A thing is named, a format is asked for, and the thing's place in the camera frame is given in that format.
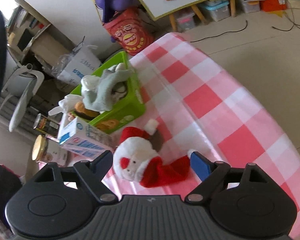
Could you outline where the santa plush toy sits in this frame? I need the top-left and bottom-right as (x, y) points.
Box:
(113, 119), (190, 188)

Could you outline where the plush hamburger toy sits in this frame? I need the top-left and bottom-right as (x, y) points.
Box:
(67, 101), (100, 122)

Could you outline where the white cloth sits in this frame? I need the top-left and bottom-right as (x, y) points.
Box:
(48, 94), (83, 116)

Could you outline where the blue white milk carton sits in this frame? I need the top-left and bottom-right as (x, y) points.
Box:
(58, 117), (115, 159)

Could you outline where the gold lid cookie jar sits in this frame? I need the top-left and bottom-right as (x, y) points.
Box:
(32, 135), (68, 166)

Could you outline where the black yellow drink can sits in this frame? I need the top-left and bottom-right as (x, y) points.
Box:
(33, 113), (59, 138)

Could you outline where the pink checkered tablecloth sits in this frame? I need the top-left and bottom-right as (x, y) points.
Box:
(39, 31), (300, 238)

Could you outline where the green plastic bin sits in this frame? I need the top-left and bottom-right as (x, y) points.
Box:
(69, 50), (147, 134)

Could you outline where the grey green plush toy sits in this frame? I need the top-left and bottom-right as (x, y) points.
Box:
(81, 63), (134, 112)

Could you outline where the white paper shopping bag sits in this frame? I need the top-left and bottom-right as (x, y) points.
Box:
(51, 37), (101, 86)

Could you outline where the white office chair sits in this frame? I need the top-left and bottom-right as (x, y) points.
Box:
(0, 48), (44, 132)

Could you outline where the red chips bucket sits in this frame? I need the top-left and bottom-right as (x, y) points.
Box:
(103, 7), (154, 56)

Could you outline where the clear plastic storage box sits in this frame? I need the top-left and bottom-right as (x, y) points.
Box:
(199, 0), (231, 22)

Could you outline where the wooden desk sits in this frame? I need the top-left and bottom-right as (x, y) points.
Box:
(6, 0), (76, 66)

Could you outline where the purple balance ball toy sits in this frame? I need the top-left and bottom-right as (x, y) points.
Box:
(93, 0), (133, 23)

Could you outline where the black floor cable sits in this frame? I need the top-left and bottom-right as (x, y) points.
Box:
(189, 10), (300, 43)

